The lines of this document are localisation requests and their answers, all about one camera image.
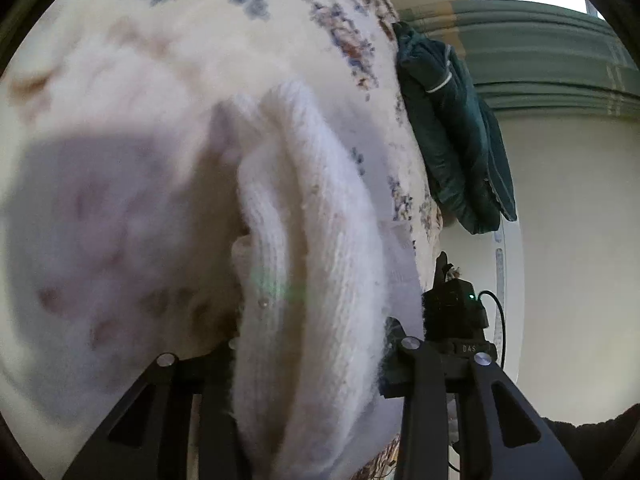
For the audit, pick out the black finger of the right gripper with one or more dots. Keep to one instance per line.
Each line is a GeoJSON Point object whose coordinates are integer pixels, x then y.
{"type": "Point", "coordinates": [445, 272]}

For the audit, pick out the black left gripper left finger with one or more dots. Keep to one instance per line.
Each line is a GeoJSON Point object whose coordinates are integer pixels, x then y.
{"type": "Point", "coordinates": [146, 434]}

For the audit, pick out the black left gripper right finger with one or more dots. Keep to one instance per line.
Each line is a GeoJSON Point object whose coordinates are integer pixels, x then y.
{"type": "Point", "coordinates": [500, 434]}

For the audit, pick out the white knit sweater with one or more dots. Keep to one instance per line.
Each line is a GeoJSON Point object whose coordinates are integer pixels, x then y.
{"type": "Point", "coordinates": [321, 271]}

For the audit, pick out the dark green jacket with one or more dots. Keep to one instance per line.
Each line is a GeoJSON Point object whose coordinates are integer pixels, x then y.
{"type": "Point", "coordinates": [457, 132]}

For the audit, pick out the green striped curtain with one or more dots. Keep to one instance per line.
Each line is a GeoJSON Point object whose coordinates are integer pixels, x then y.
{"type": "Point", "coordinates": [528, 57]}

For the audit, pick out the floral fleece blanket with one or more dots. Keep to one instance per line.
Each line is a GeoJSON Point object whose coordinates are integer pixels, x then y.
{"type": "Point", "coordinates": [119, 187]}

